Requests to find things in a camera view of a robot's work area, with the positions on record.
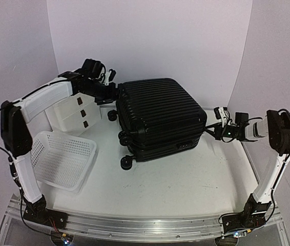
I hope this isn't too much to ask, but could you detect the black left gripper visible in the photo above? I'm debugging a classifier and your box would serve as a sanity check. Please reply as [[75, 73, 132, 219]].
[[81, 80, 131, 106]]

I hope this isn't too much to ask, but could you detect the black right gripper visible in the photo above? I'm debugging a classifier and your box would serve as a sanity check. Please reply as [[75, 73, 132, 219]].
[[204, 121, 239, 141]]

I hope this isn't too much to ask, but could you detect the black ribbed hard suitcase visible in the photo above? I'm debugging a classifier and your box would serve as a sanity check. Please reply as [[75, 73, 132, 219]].
[[108, 78, 208, 171]]

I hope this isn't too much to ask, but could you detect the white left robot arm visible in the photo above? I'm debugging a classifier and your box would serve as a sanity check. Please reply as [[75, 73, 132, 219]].
[[0, 58, 118, 204]]

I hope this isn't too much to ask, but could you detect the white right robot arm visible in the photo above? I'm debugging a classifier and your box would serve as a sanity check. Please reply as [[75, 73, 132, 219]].
[[205, 107, 290, 204]]

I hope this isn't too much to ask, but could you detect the white drawer storage box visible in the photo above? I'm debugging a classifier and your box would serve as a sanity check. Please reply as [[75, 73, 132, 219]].
[[45, 93, 102, 136]]

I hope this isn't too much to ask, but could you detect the white perforated plastic basket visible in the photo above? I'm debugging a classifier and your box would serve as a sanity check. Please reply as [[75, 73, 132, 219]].
[[31, 131, 97, 193]]

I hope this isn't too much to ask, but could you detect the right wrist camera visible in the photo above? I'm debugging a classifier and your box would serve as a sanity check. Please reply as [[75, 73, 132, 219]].
[[213, 107, 230, 127]]

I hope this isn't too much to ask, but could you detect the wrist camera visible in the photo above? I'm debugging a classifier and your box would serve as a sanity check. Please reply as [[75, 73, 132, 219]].
[[213, 107, 230, 127], [100, 69, 116, 86]]

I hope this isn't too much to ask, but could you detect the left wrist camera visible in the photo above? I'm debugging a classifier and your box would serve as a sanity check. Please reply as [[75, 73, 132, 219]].
[[100, 69, 116, 86]]

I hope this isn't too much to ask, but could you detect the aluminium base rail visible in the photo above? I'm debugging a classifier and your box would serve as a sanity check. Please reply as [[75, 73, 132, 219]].
[[5, 197, 281, 238]]

